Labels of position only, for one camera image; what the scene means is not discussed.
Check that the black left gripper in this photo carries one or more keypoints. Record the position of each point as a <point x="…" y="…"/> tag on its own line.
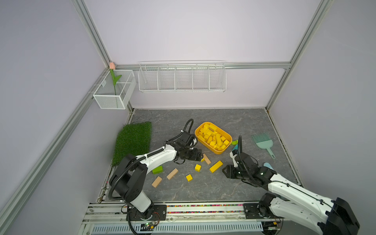
<point x="194" y="156"/>

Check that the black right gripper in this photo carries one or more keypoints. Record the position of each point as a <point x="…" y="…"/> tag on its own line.
<point x="228" y="172"/>

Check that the yellow plastic tub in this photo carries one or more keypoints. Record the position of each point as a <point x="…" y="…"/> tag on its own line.
<point x="213" y="137"/>

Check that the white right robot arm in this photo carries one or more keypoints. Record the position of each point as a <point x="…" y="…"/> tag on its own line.
<point x="288" y="200"/>

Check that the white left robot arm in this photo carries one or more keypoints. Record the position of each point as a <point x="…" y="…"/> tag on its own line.
<point x="128" y="180"/>

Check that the light blue plastic scoop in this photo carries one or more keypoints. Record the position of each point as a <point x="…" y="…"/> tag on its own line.
<point x="267" y="165"/>

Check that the yellow cube below flat block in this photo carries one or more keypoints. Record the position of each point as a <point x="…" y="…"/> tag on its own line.
<point x="198" y="167"/>

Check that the natural wood centre block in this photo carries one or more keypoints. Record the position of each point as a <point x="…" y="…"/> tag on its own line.
<point x="206" y="159"/>

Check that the natural wood long block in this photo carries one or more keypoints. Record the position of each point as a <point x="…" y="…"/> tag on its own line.
<point x="172" y="174"/>

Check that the green plastic dustpan brush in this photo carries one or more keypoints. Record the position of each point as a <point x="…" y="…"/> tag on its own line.
<point x="263" y="141"/>

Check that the yellow long block diagonal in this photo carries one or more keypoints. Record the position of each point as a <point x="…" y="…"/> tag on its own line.
<point x="216" y="166"/>

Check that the yellow small cube bottom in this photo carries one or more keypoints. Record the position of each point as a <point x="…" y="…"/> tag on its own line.
<point x="189" y="178"/>

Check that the green rectangular block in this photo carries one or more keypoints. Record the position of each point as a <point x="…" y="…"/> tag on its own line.
<point x="158" y="170"/>

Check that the natural wood block lower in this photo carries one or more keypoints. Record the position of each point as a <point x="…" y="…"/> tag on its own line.
<point x="157" y="182"/>

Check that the green artificial grass mat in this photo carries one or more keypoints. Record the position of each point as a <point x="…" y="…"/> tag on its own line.
<point x="133" y="139"/>

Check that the white mesh corner basket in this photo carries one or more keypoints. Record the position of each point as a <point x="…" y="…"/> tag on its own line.
<point x="104" y="94"/>

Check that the pink artificial tulip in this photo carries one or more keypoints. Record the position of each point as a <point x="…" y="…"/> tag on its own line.
<point x="115" y="78"/>

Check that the white wire shelf basket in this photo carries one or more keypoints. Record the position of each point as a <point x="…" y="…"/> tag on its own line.
<point x="182" y="76"/>

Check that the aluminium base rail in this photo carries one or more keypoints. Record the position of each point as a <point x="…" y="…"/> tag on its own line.
<point x="197" y="218"/>

